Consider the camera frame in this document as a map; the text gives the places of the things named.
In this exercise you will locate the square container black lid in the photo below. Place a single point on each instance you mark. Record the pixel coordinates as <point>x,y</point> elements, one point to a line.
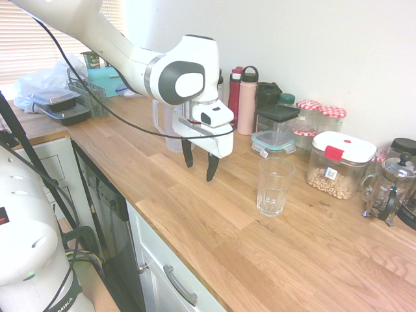
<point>278,112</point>

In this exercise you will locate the red water bottle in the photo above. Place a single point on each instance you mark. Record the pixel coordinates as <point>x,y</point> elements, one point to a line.
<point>233,104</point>

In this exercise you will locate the green clamp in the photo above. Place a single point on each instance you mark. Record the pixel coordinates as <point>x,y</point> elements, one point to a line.
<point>85,234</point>

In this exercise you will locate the small jar red checkered lid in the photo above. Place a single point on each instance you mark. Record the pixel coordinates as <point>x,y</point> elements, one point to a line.
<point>304,141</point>

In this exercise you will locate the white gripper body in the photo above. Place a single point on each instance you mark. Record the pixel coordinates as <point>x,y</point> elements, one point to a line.
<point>208,143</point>

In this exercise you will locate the clear pitcher blue lid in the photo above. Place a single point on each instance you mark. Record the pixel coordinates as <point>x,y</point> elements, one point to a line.
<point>170,143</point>

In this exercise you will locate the teal box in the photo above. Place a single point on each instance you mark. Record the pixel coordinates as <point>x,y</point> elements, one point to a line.
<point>100,79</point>

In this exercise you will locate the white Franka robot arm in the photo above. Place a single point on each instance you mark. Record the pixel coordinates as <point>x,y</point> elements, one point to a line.
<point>191,58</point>

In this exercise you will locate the clear drinking glass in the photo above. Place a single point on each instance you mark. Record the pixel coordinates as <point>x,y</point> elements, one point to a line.
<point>274,188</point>

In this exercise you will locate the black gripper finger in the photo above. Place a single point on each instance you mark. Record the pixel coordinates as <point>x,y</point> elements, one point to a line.
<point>188,152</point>
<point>212,167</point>

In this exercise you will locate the clear glass mug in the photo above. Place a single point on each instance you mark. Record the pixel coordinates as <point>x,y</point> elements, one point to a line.
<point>382,152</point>

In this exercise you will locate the pink water bottle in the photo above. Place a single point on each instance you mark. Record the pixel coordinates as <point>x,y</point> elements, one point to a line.
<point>246,110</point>

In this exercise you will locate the small grey bar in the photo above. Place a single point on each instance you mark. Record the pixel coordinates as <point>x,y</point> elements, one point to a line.
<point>114,76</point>

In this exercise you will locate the black takeout container clear lid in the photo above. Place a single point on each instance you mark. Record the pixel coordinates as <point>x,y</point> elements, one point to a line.
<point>53,99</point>
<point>70,116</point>

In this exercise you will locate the green yogurt cup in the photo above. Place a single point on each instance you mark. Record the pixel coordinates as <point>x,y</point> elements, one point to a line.
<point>92,60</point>

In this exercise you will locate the jar with green lid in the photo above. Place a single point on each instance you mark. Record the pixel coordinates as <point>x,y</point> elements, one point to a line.
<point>287,99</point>

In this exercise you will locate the glass container teal lid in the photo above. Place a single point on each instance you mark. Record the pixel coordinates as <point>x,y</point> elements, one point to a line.
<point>271,141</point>

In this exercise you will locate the glass French press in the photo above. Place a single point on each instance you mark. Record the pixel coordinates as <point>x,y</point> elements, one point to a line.
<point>395,182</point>

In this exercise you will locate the steel dishwasher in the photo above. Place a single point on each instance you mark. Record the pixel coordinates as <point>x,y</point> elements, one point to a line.
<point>110,211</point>

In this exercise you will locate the silver cabinet knob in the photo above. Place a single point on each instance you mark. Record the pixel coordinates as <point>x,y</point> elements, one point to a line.
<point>142,268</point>

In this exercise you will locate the window blinds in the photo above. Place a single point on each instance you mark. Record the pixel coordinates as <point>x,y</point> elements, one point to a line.
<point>32,48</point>

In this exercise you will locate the black shaker bottle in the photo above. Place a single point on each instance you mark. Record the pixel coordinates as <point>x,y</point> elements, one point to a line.
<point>268,94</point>

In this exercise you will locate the black tripod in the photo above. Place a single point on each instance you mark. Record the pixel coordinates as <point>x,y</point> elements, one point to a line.
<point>19,133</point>

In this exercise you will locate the white drawer cabinet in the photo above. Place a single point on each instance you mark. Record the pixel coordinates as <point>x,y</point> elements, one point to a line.
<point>152,247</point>

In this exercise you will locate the white plastic bag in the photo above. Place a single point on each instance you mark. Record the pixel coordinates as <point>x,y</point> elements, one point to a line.
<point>42,81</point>

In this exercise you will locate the clear zip bag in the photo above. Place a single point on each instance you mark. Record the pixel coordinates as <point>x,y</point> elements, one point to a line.
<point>125,92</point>

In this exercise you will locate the container with red clip lid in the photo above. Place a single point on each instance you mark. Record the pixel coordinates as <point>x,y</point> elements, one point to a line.
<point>341,156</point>

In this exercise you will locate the grey cutlery basket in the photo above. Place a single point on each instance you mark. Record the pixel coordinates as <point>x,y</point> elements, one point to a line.
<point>94,102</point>

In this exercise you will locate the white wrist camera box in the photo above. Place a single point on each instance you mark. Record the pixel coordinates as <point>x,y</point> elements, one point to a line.
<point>214,113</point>

